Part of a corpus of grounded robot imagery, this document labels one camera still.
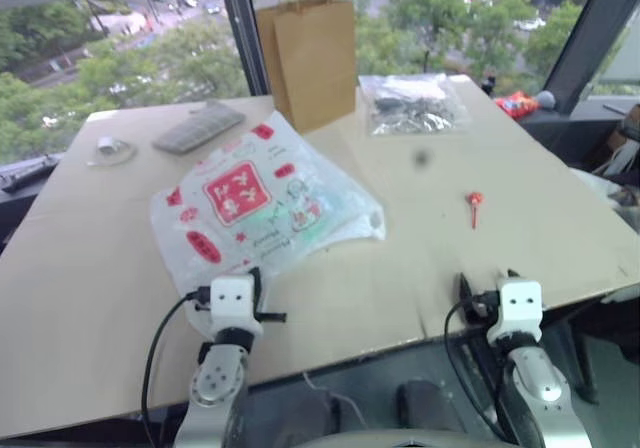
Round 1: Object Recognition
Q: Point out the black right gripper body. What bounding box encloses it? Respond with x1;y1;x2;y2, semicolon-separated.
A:
465;289;501;322

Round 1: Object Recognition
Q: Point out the dark slanted window post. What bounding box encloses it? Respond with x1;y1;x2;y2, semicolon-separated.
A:
546;0;632;115

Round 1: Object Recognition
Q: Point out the black window post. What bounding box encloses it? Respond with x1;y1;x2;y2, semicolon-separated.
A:
218;0;275;98

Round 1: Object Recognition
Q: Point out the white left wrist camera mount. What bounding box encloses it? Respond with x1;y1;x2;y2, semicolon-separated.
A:
208;274;265;338

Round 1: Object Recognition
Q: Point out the thin white cable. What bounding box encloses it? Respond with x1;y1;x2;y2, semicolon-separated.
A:
301;371;372;430

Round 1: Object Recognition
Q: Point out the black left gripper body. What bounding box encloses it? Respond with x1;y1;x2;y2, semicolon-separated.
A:
252;273;289;323

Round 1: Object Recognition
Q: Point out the grey metal table leg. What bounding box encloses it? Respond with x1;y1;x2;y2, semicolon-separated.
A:
563;316;600;405

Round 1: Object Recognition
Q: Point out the white red-printed plastic bag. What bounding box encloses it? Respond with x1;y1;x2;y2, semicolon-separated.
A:
149;109;387;319

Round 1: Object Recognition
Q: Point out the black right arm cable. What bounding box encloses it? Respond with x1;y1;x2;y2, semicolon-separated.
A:
443;299;502;432

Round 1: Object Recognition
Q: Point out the clear bag of dark parts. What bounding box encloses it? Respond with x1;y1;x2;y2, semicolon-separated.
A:
358;73;472;138

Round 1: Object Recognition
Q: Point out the pile of clutter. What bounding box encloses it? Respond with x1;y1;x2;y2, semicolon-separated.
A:
592;101;640;232

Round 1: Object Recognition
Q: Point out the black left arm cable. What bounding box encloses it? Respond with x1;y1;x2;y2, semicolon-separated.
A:
140;291;211;437

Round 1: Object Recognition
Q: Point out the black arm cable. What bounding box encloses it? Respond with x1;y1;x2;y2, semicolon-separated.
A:
443;299;502;432
140;291;211;437

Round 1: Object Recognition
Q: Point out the red snack packet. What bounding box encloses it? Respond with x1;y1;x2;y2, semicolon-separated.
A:
494;90;542;120

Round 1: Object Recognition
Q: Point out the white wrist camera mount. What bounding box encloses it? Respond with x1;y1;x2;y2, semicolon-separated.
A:
208;274;265;338
486;277;544;343

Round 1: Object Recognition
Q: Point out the small red clip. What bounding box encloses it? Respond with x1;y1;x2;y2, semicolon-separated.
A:
465;191;486;230

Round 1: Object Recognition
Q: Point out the brown paper bag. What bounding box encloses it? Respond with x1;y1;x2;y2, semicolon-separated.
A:
255;0;358;134

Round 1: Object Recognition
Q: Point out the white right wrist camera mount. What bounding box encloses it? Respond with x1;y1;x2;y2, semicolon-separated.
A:
486;277;544;343

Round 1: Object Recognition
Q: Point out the black flat device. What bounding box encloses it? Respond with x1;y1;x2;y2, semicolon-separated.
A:
0;153;62;193

